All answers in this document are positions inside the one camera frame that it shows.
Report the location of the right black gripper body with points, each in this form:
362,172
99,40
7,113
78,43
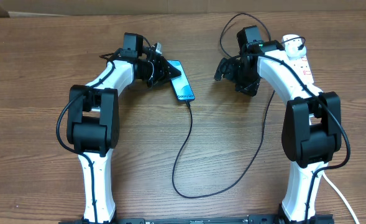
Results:
245,79

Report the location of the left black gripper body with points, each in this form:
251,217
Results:
158,70

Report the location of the smartphone with teal screen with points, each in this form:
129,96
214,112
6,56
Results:
181,85

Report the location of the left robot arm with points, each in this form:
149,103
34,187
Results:
89,124

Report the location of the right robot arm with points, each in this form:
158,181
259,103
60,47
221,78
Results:
310,134

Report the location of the white charger adapter plug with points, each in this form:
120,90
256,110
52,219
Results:
294,46

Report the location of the white power strip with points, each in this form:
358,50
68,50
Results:
302,68

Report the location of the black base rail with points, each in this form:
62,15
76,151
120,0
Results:
251,219

